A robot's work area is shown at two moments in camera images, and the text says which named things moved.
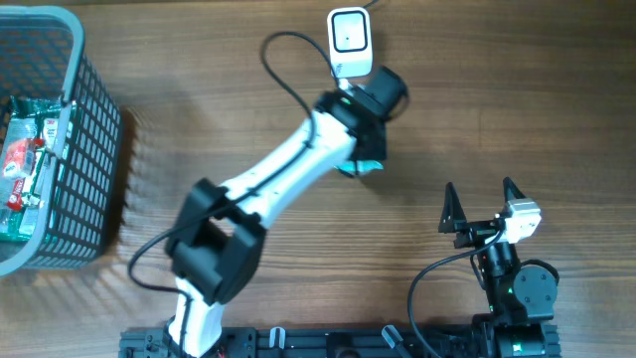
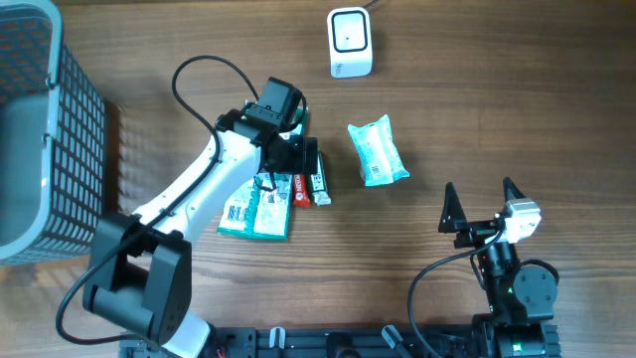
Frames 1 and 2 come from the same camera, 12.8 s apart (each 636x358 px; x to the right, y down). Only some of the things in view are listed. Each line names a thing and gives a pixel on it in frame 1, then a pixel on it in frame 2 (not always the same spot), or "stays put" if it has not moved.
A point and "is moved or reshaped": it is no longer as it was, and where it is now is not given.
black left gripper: (377, 149) -> (298, 164)
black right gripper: (473, 231) stays put
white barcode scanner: (350, 42) stays put
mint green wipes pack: (362, 166) -> (379, 160)
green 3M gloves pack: (26, 117) is moved or reshaped
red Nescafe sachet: (15, 200) -> (300, 197)
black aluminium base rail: (351, 342) stays put
